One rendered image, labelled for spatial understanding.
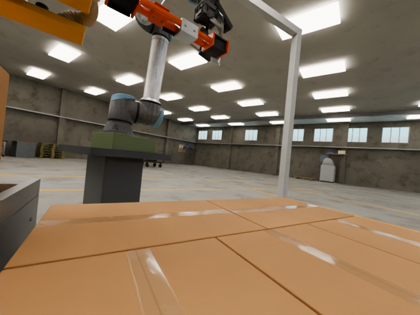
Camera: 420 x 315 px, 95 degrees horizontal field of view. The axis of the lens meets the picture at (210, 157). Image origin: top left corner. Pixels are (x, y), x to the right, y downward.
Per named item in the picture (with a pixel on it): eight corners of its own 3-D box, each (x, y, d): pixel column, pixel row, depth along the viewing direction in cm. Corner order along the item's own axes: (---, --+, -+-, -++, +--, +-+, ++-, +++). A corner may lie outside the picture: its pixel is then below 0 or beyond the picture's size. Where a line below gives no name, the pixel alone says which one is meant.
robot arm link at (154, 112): (132, 124, 140) (149, 20, 138) (156, 129, 149) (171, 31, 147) (137, 123, 127) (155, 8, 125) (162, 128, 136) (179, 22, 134)
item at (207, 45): (212, 44, 72) (213, 30, 72) (200, 51, 78) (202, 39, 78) (228, 53, 78) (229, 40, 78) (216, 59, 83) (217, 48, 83)
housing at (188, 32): (181, 29, 65) (182, 15, 65) (172, 37, 71) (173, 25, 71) (198, 39, 70) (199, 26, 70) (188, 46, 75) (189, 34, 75)
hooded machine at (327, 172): (334, 182, 1255) (336, 159, 1257) (333, 183, 1199) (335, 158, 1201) (320, 180, 1303) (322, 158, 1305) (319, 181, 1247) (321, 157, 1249)
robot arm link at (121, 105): (106, 120, 130) (109, 94, 131) (132, 125, 139) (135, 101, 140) (108, 116, 117) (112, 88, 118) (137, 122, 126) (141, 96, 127)
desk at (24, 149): (29, 156, 999) (30, 142, 1000) (35, 158, 915) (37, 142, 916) (9, 155, 943) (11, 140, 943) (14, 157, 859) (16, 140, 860)
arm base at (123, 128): (96, 132, 125) (98, 117, 125) (123, 138, 140) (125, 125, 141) (112, 132, 114) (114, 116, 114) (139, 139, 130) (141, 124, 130)
